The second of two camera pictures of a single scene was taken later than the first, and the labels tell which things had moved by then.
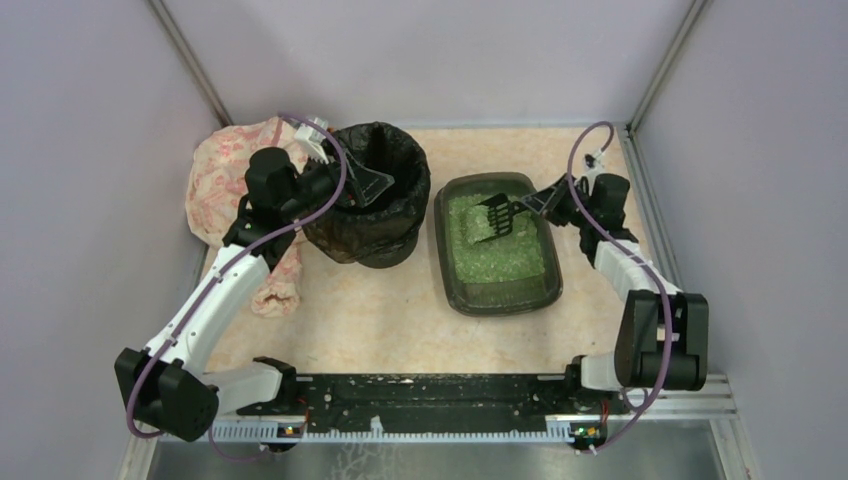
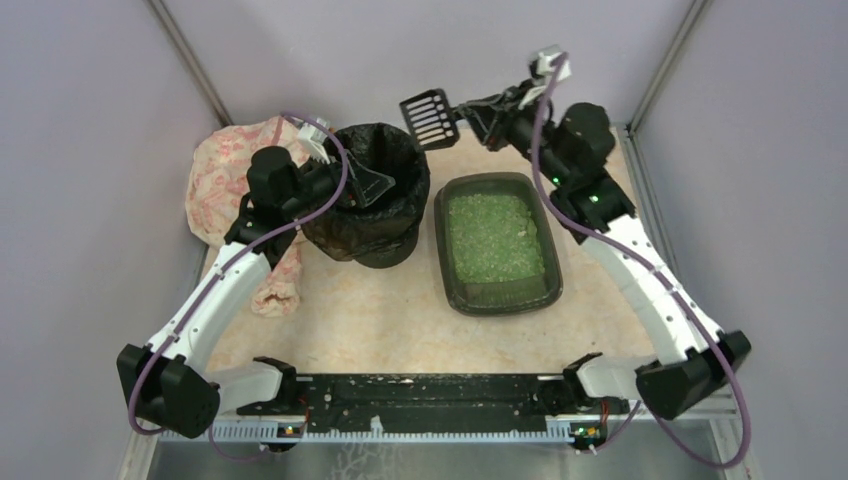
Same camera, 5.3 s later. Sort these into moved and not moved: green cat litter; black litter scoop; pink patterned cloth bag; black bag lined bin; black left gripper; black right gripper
Moved: black right gripper; black litter scoop
Not moved: pink patterned cloth bag; black left gripper; black bag lined bin; green cat litter
